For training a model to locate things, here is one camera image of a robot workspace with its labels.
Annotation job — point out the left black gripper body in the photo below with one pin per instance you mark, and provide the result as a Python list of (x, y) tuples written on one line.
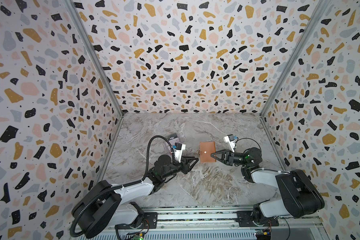
[(176, 167)]

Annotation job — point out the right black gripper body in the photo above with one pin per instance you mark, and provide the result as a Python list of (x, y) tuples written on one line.
[(225, 156)]

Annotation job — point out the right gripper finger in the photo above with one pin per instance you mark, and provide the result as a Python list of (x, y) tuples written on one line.
[(220, 162), (221, 153)]

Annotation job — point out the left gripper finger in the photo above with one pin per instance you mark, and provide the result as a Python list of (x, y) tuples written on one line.
[(189, 162), (187, 167)]

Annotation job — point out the brown leather card holder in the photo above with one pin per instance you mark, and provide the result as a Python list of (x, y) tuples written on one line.
[(206, 149)]

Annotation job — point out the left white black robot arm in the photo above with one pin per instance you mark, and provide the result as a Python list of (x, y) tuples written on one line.
[(107, 204)]

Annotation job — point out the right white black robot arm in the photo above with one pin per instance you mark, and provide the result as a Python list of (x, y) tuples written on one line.
[(299, 197)]

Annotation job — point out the clear plastic card box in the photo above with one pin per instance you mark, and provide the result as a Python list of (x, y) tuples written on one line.
[(174, 140)]

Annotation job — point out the white ventilation grille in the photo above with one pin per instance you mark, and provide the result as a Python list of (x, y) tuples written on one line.
[(210, 234)]

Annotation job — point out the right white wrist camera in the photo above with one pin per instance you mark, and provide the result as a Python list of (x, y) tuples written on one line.
[(232, 141)]

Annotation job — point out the aluminium mounting rail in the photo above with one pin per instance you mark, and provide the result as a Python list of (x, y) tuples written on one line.
[(220, 218)]

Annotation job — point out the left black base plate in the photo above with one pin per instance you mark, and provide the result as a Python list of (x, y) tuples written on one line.
[(145, 221)]

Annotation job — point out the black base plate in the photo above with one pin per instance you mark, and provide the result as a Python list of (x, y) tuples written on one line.
[(145, 221), (255, 218)]

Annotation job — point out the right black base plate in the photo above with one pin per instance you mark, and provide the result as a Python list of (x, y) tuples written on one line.
[(255, 218)]

